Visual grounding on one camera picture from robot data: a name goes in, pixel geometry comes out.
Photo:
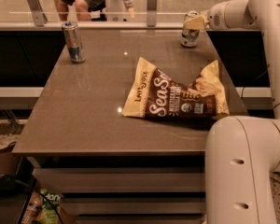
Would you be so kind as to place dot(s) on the silver blue redbull can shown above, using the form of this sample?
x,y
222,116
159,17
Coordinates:
x,y
73,42

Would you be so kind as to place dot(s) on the plastic water bottle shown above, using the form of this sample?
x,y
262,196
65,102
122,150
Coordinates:
x,y
32,210

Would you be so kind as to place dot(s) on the brown bin left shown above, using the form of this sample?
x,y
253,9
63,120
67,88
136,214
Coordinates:
x,y
8,161

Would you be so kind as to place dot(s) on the green white 7up can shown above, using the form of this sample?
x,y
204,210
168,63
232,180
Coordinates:
x,y
189,37

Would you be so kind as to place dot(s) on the grey drawer cabinet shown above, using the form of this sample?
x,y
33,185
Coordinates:
x,y
113,169

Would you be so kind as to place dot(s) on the brown yellow chips bag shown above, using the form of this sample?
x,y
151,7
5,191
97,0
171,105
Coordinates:
x,y
155,95

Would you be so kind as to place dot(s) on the glass railing with posts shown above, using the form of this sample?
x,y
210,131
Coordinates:
x,y
140,5

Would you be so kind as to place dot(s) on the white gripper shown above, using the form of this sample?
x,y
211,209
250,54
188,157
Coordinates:
x,y
215,17

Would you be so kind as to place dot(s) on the green snack bag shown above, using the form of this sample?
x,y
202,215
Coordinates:
x,y
50,212

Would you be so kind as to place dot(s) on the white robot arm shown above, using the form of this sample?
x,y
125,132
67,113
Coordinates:
x,y
242,151

